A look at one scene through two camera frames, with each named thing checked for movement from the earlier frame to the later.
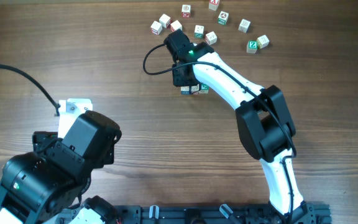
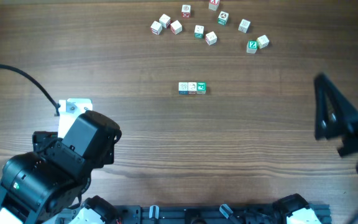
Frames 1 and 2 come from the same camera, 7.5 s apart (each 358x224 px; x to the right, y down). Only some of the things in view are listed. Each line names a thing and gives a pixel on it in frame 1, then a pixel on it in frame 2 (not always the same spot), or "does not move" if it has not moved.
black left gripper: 42,140 does not move
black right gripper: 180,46 → 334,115
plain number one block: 211,38 does not move
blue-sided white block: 184,90 does not move
